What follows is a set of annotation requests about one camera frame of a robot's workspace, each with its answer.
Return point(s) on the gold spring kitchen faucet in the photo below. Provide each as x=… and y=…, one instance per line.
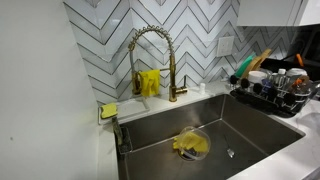
x=172, y=66

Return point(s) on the yellow cloth on faucet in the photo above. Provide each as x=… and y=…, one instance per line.
x=149, y=82

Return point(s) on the clear sponge tray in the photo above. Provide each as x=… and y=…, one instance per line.
x=133, y=106

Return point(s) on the yellow sponge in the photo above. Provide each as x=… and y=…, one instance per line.
x=109, y=110

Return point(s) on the dish brush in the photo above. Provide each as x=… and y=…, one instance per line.
x=117, y=130

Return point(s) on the crumpled yellow rubber glove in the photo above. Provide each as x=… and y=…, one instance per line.
x=191, y=141

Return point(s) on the clear glass bowl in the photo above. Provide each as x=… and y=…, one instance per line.
x=205, y=153

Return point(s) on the green cutting board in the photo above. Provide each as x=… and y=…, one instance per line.
x=245, y=66

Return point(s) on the metal spoon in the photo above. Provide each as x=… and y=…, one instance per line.
x=230, y=152

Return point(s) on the white bowl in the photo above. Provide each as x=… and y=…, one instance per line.
x=257, y=76

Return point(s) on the stainless steel sink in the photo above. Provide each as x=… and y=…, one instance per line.
x=253, y=123

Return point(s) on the wooden cutting board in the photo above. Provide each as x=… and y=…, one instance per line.
x=256, y=63

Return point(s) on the black dish rack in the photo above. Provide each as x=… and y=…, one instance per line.
x=260, y=102

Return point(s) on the clear bottle white cap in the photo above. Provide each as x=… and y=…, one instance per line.
x=282, y=76

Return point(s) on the white round container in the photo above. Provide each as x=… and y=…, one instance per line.
x=297, y=71

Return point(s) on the clear jar orange cap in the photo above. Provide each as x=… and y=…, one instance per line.
x=301, y=85

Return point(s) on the white wall outlet plate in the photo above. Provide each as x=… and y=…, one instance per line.
x=225, y=46

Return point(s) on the white wall cabinet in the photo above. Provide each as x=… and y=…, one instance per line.
x=266, y=12

